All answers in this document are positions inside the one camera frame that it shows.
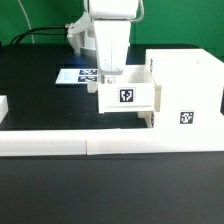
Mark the white fence bar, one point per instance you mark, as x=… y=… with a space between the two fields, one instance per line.
x=135 y=141
x=42 y=143
x=3 y=107

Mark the white marker tag sheet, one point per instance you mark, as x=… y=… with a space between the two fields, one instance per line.
x=76 y=76

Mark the white front fence bar right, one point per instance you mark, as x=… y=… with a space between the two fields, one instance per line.
x=135 y=141

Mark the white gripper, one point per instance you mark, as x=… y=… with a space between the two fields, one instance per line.
x=112 y=25

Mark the white drawer cabinet frame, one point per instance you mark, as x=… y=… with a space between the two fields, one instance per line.
x=192 y=84

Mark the white front fence bar left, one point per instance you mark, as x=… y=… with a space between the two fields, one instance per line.
x=42 y=143

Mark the white drawer box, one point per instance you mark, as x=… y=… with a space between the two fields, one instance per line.
x=133 y=91
x=148 y=117

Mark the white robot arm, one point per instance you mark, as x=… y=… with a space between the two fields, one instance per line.
x=81 y=35

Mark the white front drawer box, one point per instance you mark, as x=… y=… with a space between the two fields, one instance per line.
x=148 y=117

